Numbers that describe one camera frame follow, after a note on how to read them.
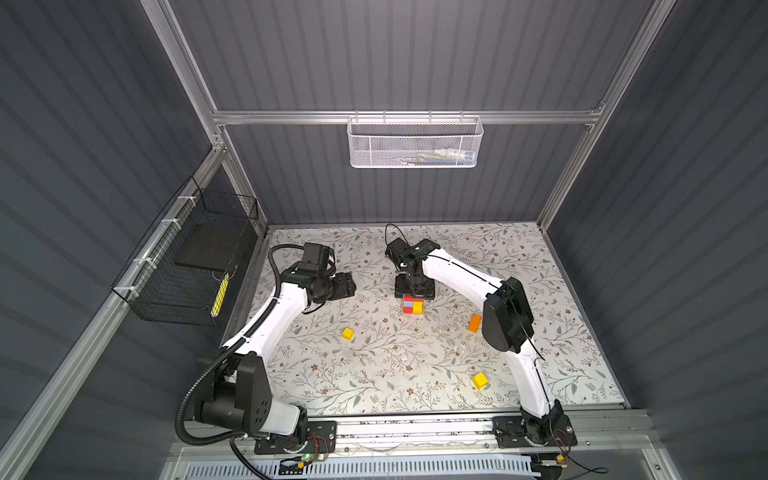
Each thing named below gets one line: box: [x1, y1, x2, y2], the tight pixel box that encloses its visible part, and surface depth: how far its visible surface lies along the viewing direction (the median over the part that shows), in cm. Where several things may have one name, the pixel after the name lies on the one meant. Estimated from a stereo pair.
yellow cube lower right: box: [472, 372, 489, 390], surface depth 82 cm
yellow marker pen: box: [211, 273, 230, 317], surface depth 70 cm
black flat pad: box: [174, 219, 248, 271], surface depth 77 cm
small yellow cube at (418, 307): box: [413, 301, 425, 314], surface depth 96 cm
